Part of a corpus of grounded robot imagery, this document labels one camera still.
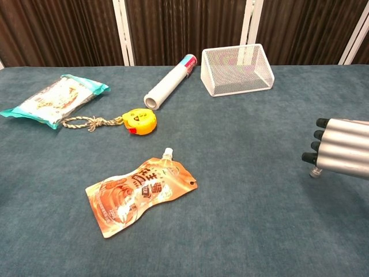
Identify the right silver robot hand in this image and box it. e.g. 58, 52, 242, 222
301, 117, 369, 181

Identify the blue green table cloth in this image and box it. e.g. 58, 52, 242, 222
0, 63, 369, 277

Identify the white plastic wrap roll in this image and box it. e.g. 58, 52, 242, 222
143, 54, 198, 111

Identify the yellow tape measure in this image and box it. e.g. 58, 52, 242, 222
122, 108, 158, 136

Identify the orange spouted drink pouch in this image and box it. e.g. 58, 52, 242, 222
85, 147, 199, 239

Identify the teal white snack package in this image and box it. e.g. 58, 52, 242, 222
0, 74, 111, 130

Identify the white partition frame post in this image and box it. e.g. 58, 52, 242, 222
338, 5, 369, 65
239, 0, 263, 47
112, 0, 135, 66

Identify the white wire mesh basket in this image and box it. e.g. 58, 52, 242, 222
200, 43, 276, 98

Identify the braided rope loop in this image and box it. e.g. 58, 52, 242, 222
61, 115, 124, 133

